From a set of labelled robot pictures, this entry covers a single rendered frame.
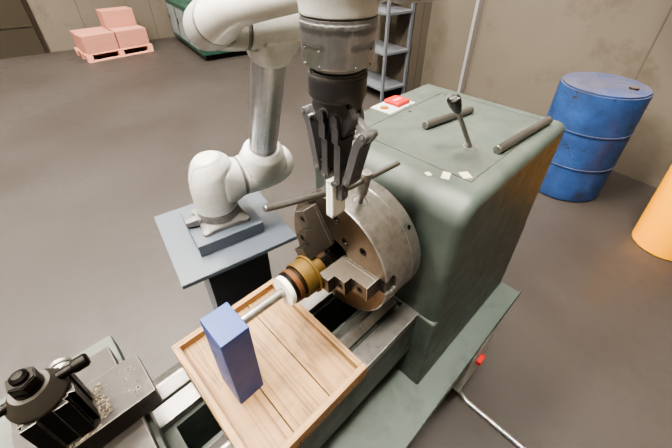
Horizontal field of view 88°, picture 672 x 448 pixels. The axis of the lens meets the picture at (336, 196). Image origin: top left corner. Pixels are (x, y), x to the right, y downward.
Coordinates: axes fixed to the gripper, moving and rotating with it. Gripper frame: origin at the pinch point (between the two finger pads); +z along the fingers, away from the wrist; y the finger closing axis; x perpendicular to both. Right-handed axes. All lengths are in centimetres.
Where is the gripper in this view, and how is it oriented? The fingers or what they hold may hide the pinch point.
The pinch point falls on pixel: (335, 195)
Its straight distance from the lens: 55.5
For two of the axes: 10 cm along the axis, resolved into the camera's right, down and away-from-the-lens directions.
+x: 7.1, -4.2, 5.6
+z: -0.1, 8.0, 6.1
